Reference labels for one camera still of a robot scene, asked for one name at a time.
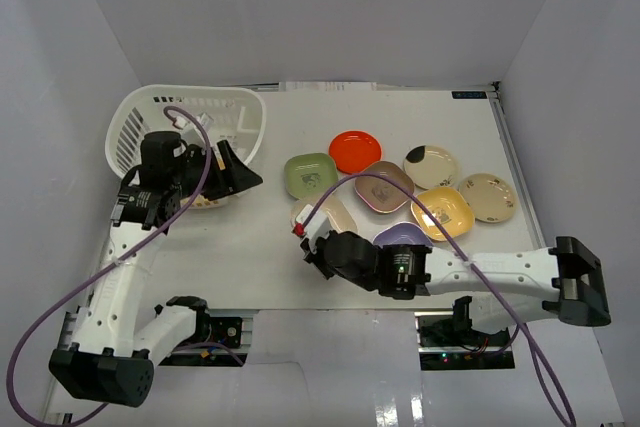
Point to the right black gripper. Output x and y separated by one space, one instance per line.
316 255

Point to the white paper sheet at back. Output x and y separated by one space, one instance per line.
326 86

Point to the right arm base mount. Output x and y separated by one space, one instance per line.
441 348

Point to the cream plate with black patch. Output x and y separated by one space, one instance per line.
430 167

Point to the white square panda plate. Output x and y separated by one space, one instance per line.
339 217

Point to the green square panda plate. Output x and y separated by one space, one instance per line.
309 174

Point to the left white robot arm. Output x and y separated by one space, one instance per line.
109 359

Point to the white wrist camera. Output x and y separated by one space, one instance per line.
311 224
191 132

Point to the brown square panda plate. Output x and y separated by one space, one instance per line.
379 195

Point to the cream round floral plate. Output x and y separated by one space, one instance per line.
492 199

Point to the yellow square plate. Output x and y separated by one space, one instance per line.
449 208

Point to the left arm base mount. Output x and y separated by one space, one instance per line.
219 345

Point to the white plastic dish basket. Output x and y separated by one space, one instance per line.
239 117

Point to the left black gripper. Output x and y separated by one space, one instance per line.
220 173

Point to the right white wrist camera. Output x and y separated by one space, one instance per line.
311 224

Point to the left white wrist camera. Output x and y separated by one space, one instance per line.
191 132

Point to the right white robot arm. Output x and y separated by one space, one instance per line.
495 290

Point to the purple square panda plate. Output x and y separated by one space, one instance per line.
402 233

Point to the red round plate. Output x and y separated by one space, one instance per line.
353 151

